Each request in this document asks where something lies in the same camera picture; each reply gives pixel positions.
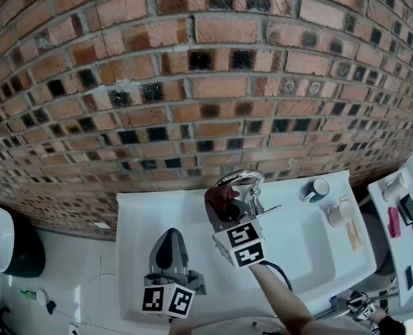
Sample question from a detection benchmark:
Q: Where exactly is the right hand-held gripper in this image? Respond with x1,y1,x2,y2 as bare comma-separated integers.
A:
212,191,266,269

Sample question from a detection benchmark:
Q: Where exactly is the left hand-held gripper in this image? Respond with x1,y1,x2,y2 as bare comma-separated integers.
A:
142,227,207,320

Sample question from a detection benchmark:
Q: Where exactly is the dark red cloth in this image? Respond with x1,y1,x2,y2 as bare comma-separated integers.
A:
204,184,243,230

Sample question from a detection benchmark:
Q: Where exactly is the chrome sink faucet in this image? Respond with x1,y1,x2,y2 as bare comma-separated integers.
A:
216,170,266,216

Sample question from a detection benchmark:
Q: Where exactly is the person's right forearm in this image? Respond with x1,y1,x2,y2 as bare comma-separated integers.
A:
248,262,320,329

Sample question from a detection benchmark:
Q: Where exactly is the white ceramic sink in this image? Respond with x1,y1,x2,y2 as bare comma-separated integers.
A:
116,168,378,325

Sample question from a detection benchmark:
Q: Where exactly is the dark green mug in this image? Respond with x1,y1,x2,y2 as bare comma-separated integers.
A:
303,178,331,204

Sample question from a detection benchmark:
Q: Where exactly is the person's white shirt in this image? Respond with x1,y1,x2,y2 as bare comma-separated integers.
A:
167,314,380,335

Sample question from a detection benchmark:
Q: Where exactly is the yellow wooden brush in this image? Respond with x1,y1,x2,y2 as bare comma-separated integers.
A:
345,220,363,254

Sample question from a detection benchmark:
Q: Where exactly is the white and black floor gadget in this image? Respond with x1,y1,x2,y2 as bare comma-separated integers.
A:
35,288,57,316

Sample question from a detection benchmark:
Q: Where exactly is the pink folded rag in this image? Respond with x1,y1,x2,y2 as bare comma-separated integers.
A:
386,207,402,239

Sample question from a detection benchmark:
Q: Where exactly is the marker-tagged tracker device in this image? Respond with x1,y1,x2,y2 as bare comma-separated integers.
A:
344,290,377,322

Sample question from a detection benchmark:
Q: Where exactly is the white side cabinet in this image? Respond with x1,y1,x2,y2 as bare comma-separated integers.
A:
367,141,413,308

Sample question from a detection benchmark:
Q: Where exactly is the white toilet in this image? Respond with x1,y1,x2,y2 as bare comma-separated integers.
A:
0,197,47,279

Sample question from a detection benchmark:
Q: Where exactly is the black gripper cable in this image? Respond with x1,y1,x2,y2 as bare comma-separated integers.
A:
260,260,294,292

